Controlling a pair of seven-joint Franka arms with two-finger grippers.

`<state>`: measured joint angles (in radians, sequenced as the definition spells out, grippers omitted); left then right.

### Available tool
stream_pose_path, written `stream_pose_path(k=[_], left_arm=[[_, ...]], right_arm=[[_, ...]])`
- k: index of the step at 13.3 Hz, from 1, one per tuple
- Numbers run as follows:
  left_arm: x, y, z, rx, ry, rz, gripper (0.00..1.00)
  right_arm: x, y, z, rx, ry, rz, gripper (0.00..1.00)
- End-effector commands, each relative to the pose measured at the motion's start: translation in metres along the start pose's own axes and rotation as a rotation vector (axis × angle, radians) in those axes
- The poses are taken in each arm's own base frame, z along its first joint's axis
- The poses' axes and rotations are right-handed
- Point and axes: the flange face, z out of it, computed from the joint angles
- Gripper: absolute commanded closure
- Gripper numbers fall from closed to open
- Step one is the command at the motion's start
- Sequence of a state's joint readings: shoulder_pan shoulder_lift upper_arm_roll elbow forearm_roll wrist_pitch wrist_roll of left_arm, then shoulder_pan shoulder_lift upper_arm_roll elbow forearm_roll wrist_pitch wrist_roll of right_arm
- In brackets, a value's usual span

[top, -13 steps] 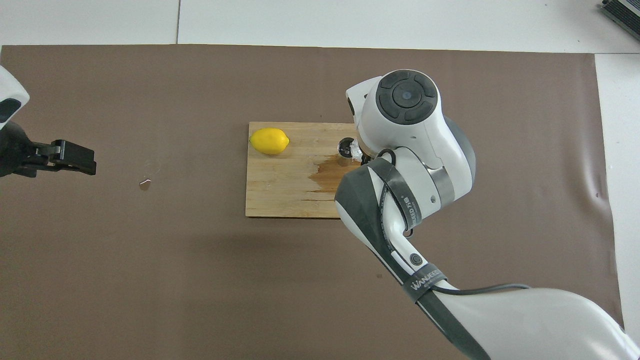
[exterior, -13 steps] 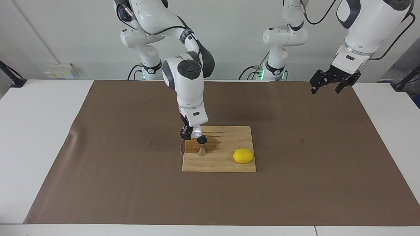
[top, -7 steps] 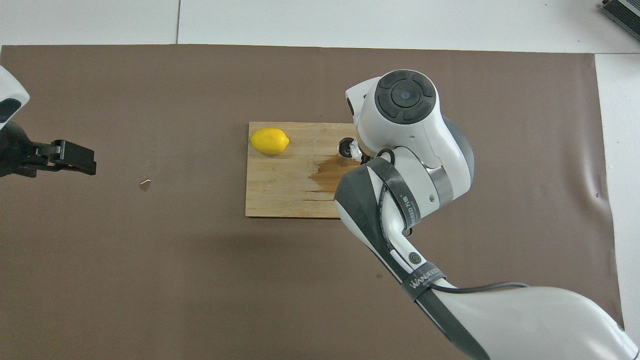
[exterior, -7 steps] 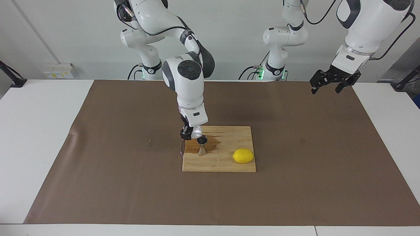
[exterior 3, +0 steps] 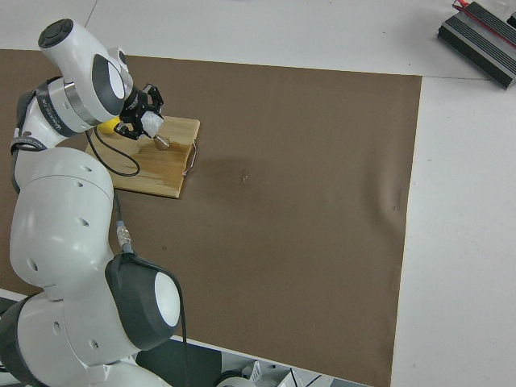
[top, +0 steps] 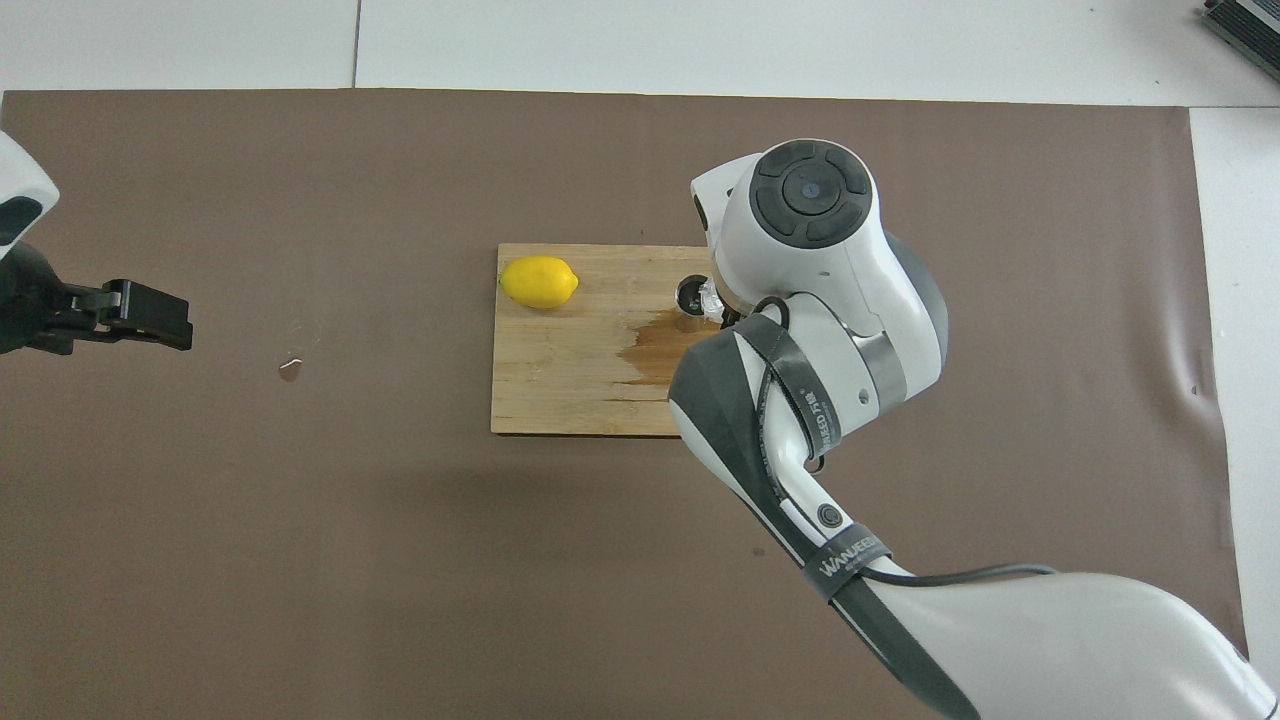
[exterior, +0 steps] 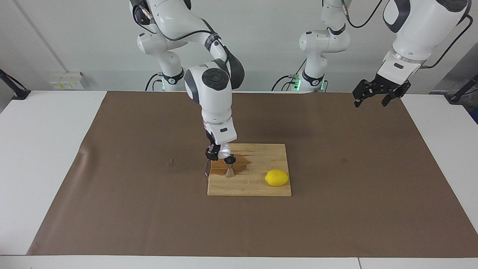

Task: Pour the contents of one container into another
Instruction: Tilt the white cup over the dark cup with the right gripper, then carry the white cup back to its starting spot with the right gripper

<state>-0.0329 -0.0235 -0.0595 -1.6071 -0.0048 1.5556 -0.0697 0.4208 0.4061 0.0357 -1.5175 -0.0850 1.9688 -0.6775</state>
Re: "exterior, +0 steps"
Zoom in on black left base cables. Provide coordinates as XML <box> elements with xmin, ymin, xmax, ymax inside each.
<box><xmin>271</xmin><ymin>58</ymin><xmax>308</xmax><ymax>91</ymax></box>

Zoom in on wooden cutting board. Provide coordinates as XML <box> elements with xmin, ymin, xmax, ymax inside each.
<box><xmin>207</xmin><ymin>143</ymin><xmax>292</xmax><ymax>197</ymax></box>

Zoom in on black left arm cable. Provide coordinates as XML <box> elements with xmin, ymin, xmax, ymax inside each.
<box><xmin>342</xmin><ymin>0</ymin><xmax>473</xmax><ymax>69</ymax></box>

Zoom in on black right base cables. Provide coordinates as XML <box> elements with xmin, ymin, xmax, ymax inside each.
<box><xmin>145</xmin><ymin>73</ymin><xmax>165</xmax><ymax>91</ymax></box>

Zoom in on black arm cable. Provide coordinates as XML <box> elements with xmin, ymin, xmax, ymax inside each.
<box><xmin>133</xmin><ymin>0</ymin><xmax>224</xmax><ymax>56</ymax></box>
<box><xmin>342</xmin><ymin>0</ymin><xmax>473</xmax><ymax>69</ymax></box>

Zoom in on steel cocktail jigger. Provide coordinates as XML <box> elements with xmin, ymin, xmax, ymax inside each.
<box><xmin>223</xmin><ymin>155</ymin><xmax>237</xmax><ymax>178</ymax></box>

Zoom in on black clamp stand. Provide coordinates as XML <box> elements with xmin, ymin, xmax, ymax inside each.
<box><xmin>0</xmin><ymin>69</ymin><xmax>31</xmax><ymax>100</ymax></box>
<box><xmin>446</xmin><ymin>74</ymin><xmax>478</xmax><ymax>104</ymax></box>

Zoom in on black base cables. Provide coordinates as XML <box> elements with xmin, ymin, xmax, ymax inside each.
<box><xmin>271</xmin><ymin>58</ymin><xmax>308</xmax><ymax>91</ymax></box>
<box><xmin>145</xmin><ymin>73</ymin><xmax>165</xmax><ymax>91</ymax></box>

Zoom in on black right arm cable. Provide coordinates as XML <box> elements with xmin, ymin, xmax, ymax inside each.
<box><xmin>133</xmin><ymin>0</ymin><xmax>224</xmax><ymax>56</ymax></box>

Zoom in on white wall socket box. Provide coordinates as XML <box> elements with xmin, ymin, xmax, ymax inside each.
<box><xmin>50</xmin><ymin>72</ymin><xmax>86</xmax><ymax>90</ymax></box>

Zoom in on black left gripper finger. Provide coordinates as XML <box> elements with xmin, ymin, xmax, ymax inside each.
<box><xmin>381</xmin><ymin>89</ymin><xmax>409</xmax><ymax>107</ymax></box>
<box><xmin>353</xmin><ymin>80</ymin><xmax>376</xmax><ymax>108</ymax></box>

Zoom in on yellow lemon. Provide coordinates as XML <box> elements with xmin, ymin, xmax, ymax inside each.
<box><xmin>265</xmin><ymin>169</ymin><xmax>290</xmax><ymax>187</ymax></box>

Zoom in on brown paper table mat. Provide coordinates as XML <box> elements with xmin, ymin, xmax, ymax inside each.
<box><xmin>27</xmin><ymin>92</ymin><xmax>478</xmax><ymax>258</ymax></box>

